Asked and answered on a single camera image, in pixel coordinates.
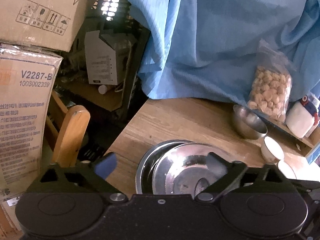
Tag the clear bag of snacks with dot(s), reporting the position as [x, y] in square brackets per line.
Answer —
[272, 83]

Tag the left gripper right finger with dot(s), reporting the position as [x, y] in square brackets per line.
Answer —
[237, 177]

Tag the upper cardboard box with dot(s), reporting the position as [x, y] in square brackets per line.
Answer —
[51, 24]

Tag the shiny steel plate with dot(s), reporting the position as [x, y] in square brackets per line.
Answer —
[185, 169]

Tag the wooden chair back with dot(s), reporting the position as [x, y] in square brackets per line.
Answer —
[64, 130]

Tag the deep steel bowl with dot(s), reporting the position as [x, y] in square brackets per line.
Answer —
[247, 124]

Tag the wooden desk shelf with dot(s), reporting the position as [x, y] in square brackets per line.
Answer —
[283, 135]

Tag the white printed small box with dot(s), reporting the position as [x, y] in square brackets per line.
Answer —
[106, 57]

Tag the white red-rimmed ceramic bowl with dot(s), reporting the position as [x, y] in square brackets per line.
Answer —
[271, 150]

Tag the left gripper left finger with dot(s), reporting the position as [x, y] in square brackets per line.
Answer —
[84, 177]

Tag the V2287-B cardboard box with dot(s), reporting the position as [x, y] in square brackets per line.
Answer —
[27, 79]

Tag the white jar blue lid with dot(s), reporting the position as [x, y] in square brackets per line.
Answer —
[303, 115]

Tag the light blue cloth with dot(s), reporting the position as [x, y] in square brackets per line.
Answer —
[207, 48]

